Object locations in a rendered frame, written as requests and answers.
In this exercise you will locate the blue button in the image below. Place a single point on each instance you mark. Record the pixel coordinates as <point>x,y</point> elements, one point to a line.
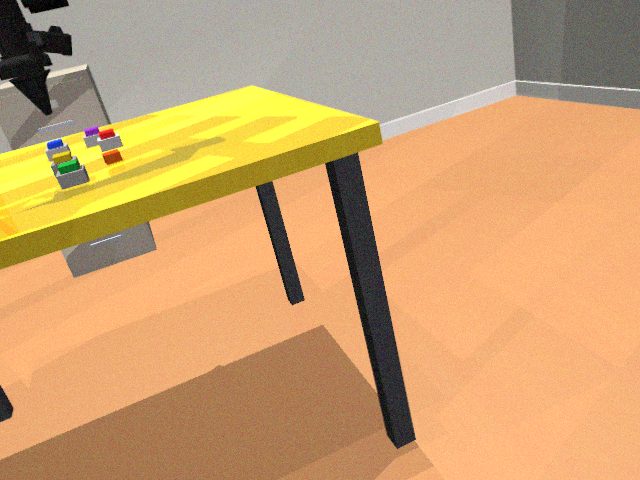
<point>55,147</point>

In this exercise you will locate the orange block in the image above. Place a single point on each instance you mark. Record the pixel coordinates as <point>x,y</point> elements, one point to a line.
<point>112,156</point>

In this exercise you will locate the red button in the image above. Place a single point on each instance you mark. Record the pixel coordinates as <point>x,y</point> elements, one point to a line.
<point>109,140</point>

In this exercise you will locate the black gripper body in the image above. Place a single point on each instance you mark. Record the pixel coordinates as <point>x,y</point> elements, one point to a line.
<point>16,58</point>

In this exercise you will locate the purple button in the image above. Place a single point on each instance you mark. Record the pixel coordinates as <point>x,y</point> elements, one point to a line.
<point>90,137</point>

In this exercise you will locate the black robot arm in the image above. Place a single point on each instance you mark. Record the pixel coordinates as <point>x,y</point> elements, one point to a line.
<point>52,41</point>

